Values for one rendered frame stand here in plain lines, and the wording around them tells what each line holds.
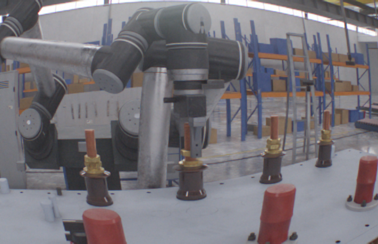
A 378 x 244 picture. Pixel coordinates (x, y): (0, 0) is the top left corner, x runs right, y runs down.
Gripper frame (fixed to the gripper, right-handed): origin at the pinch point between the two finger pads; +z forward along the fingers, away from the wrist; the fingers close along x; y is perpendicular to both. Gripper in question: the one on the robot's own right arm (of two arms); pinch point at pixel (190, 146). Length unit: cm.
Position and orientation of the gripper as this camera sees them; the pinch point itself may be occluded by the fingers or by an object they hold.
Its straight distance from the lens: 110.3
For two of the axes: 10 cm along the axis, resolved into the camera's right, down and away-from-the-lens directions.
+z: 0.3, 9.9, 1.1
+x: 2.7, 1.0, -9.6
